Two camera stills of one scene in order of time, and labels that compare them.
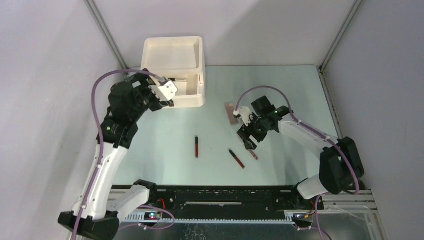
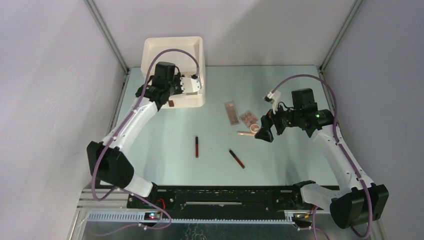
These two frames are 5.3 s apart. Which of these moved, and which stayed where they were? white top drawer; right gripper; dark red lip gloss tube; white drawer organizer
Moved: right gripper
Stayed: white top drawer; dark red lip gloss tube; white drawer organizer
